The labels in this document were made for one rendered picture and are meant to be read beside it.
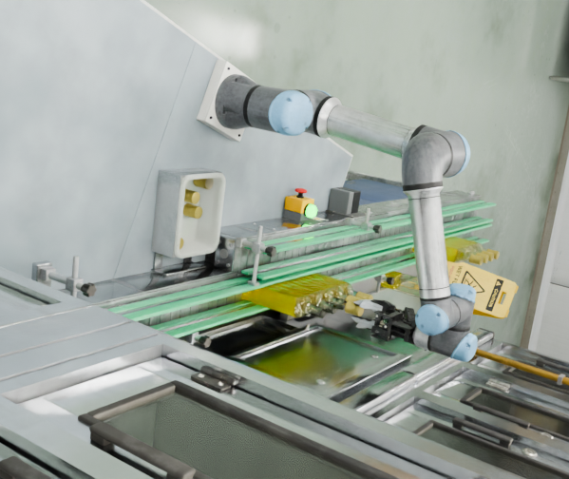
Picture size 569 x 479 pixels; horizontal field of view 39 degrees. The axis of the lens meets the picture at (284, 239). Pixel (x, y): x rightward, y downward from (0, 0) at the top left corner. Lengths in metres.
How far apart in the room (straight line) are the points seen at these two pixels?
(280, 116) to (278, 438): 1.22
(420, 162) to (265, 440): 1.06
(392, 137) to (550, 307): 6.23
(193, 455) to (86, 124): 1.13
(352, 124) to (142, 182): 0.58
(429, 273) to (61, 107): 0.94
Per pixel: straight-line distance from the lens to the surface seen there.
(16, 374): 1.12
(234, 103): 2.20
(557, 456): 2.08
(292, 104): 2.12
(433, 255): 1.96
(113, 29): 1.99
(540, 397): 2.40
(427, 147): 1.96
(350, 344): 2.39
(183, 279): 2.15
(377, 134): 2.13
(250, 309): 2.27
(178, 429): 1.04
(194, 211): 2.19
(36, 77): 1.85
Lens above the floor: 2.21
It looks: 33 degrees down
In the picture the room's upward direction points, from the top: 106 degrees clockwise
